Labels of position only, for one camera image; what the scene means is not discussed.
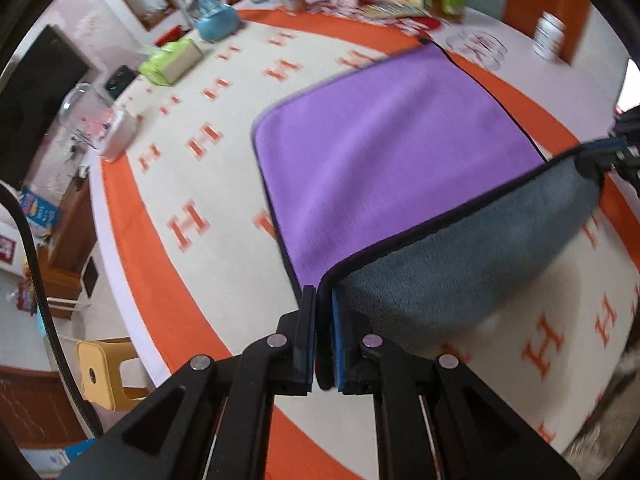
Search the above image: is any purple and grey towel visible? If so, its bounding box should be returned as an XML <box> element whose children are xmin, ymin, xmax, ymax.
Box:
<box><xmin>250</xmin><ymin>38</ymin><xmax>606</xmax><ymax>392</ymax></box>

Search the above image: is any yellow plastic stool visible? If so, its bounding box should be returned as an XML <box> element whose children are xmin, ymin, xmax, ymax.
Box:
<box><xmin>76</xmin><ymin>338</ymin><xmax>149</xmax><ymax>412</ymax></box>

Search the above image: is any white pill bottle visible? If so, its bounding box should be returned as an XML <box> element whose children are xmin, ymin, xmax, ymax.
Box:
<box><xmin>533</xmin><ymin>12</ymin><xmax>565</xmax><ymax>62</ymax></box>

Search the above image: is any orange cream H-pattern blanket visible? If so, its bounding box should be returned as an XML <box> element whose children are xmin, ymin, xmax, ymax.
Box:
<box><xmin>91</xmin><ymin>10</ymin><xmax>639</xmax><ymax>451</ymax></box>

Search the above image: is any wooden tv cabinet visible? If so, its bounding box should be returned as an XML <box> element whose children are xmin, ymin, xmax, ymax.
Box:
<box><xmin>38</xmin><ymin>178</ymin><xmax>96</xmax><ymax>300</ymax></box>

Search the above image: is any blister pill pack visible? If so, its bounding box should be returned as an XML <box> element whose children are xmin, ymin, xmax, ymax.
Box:
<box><xmin>361</xmin><ymin>2</ymin><xmax>427</xmax><ymax>20</ymax></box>

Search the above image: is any blue standing sign card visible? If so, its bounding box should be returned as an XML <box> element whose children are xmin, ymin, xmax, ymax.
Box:
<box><xmin>20</xmin><ymin>188</ymin><xmax>60</xmax><ymax>230</ymax></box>

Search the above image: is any glass dome music box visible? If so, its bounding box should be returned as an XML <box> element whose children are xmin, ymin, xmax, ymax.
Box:
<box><xmin>58</xmin><ymin>82</ymin><xmax>139</xmax><ymax>162</ymax></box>

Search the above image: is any black space heater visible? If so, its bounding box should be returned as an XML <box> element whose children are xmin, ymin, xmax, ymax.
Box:
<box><xmin>104</xmin><ymin>65</ymin><xmax>139</xmax><ymax>100</ymax></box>

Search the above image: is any green tissue box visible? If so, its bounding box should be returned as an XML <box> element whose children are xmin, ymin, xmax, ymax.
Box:
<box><xmin>138</xmin><ymin>39</ymin><xmax>204</xmax><ymax>87</ymax></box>

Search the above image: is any black wall television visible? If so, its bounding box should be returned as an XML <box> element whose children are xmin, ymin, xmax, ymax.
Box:
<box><xmin>0</xmin><ymin>26</ymin><xmax>90</xmax><ymax>188</ymax></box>

